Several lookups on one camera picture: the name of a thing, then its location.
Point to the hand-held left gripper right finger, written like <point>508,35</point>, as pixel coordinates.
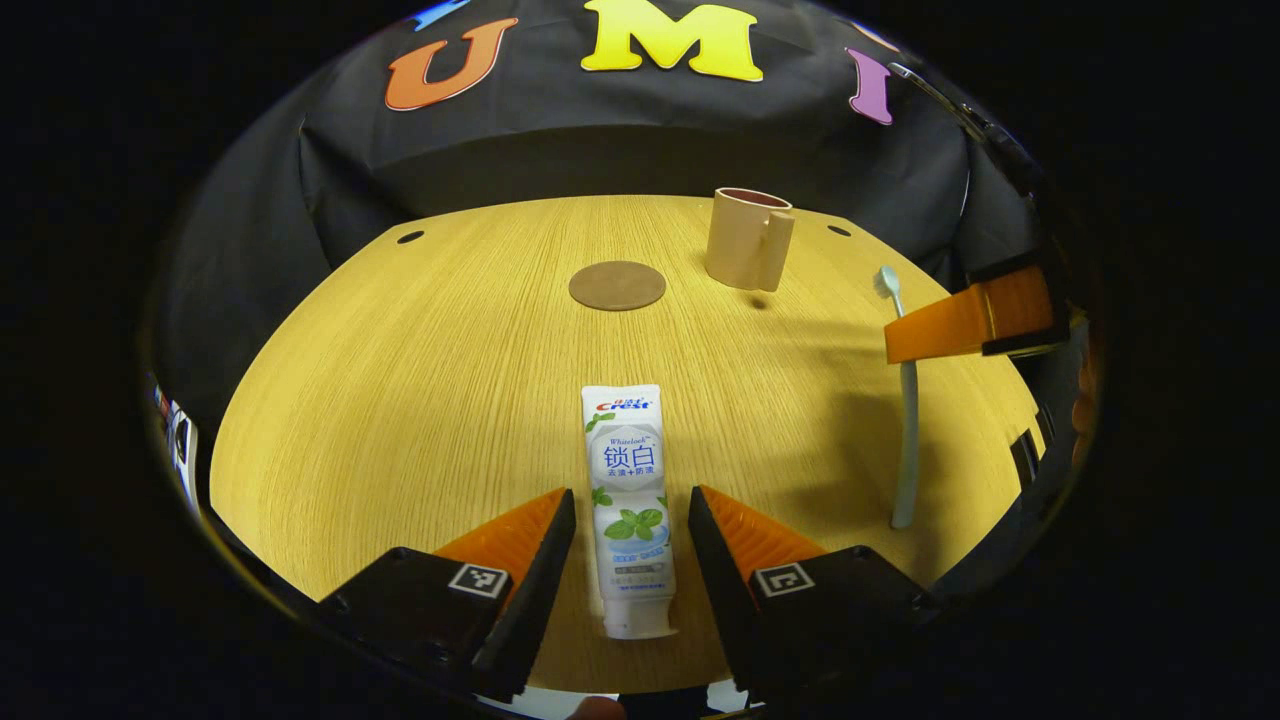
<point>725,590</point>

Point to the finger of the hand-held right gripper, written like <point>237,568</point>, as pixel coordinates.
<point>960,325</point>

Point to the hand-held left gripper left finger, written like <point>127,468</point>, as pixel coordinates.
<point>530,590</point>

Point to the pale green toothbrush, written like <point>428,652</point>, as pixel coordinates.
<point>908,420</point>

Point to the white toothpaste tube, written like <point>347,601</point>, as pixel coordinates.
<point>628,470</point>

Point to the beige cup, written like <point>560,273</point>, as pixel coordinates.
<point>738,240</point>

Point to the round brown coaster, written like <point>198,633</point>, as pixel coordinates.
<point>617,286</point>

